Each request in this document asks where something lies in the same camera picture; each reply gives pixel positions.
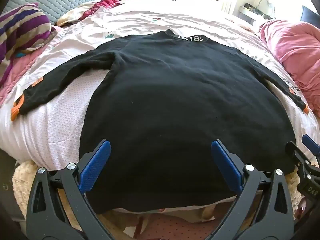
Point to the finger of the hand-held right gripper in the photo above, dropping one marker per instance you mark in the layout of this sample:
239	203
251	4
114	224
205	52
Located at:
296	155
311	145

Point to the red dotted cloth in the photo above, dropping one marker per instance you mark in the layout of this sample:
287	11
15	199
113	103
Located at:
175	227

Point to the black printed t-shirt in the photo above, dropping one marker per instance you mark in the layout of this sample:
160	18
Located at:
175	105

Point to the white curved lamp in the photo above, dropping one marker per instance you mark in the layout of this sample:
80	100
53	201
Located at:
262	1

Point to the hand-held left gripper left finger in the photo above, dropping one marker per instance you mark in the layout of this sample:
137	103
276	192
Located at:
96	165

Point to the white side table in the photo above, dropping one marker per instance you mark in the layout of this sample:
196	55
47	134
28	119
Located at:
252	11

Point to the person's right hand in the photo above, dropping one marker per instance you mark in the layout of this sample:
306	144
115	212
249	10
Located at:
302	210

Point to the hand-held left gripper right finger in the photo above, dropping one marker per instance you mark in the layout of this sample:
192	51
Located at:
225	165

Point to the purple striped pillow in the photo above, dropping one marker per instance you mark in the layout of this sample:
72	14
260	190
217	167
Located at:
27	22

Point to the dark screen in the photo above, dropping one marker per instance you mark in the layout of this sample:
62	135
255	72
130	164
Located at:
310	16

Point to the fluffy cream rug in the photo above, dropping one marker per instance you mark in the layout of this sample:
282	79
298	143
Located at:
22	182

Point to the cream curtain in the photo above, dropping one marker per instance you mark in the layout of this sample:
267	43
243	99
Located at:
227	2

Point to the pink cream pillow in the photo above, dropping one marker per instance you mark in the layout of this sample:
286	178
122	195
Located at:
105	5

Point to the pink duvet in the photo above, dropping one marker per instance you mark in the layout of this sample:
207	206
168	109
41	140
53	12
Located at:
292	45

